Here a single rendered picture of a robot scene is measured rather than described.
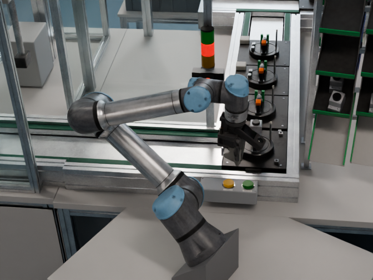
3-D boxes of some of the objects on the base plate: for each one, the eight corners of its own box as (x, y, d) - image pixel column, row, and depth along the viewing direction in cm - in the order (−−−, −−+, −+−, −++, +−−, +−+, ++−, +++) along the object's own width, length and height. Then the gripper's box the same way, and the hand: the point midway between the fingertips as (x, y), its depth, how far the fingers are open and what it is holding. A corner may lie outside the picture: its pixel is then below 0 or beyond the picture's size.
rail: (297, 203, 258) (299, 180, 252) (65, 189, 270) (61, 167, 263) (298, 193, 263) (300, 170, 256) (69, 180, 274) (65, 158, 268)
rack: (396, 174, 269) (432, -21, 222) (301, 169, 274) (315, -22, 226) (391, 141, 286) (422, -46, 238) (301, 137, 291) (314, -47, 243)
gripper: (225, 105, 233) (224, 151, 248) (216, 122, 227) (215, 169, 241) (250, 110, 231) (247, 157, 245) (241, 128, 224) (239, 175, 239)
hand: (239, 162), depth 242 cm, fingers closed
